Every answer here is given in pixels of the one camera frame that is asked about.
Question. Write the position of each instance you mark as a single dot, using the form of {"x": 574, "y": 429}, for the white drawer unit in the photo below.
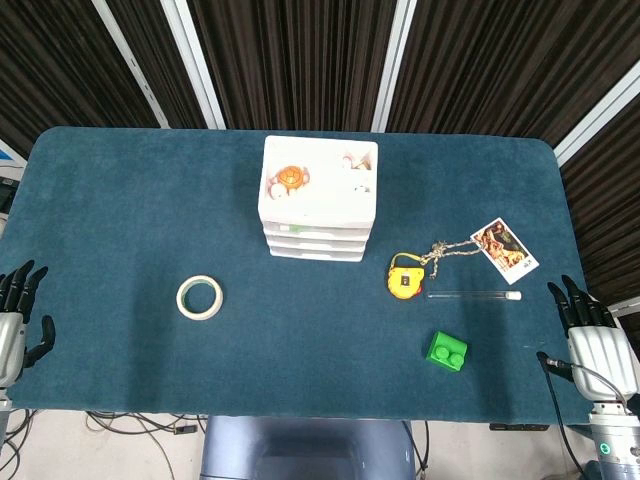
{"x": 320, "y": 205}

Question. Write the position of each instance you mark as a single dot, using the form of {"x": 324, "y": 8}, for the black power adapter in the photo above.
{"x": 185, "y": 429}

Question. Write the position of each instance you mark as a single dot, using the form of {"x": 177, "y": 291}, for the white metal frame leg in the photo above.
{"x": 627, "y": 309}

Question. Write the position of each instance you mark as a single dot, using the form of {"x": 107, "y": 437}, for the cream masking tape roll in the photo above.
{"x": 200, "y": 315}

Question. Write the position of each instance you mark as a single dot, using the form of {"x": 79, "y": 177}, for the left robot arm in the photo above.
{"x": 3, "y": 410}

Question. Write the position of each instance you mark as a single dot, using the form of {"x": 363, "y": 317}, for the teal table cloth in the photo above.
{"x": 125, "y": 225}

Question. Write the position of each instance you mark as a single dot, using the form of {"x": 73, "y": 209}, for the wide white frame post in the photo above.
{"x": 597, "y": 112}
{"x": 192, "y": 65}
{"x": 394, "y": 65}

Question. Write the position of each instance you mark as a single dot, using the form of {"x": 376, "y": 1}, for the clear glass test tube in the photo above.
{"x": 470, "y": 295}

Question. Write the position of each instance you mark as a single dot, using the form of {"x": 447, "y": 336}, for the printed picture card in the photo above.
{"x": 505, "y": 247}

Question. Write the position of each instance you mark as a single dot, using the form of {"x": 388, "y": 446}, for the green white tube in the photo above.
{"x": 294, "y": 229}

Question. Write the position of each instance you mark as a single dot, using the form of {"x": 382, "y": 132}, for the clear plastic drawer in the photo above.
{"x": 320, "y": 242}
{"x": 315, "y": 256}
{"x": 320, "y": 229}

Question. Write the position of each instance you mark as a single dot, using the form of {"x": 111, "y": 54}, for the blue white sign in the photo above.
{"x": 9, "y": 155}

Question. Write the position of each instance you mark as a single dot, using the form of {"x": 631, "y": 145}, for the orange turtle toy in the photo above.
{"x": 291, "y": 177}

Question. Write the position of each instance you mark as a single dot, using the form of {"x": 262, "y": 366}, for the green toy building brick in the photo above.
{"x": 446, "y": 352}

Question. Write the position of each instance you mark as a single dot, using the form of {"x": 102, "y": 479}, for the thin white frame post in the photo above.
{"x": 131, "y": 65}

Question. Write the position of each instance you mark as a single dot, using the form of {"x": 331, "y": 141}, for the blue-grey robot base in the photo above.
{"x": 300, "y": 450}

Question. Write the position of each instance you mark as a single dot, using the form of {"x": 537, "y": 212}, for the yellow tape measure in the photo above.
{"x": 404, "y": 282}

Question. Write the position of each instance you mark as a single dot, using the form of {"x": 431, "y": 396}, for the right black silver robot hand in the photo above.
{"x": 602, "y": 360}

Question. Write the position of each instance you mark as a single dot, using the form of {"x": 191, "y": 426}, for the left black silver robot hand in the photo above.
{"x": 11, "y": 345}

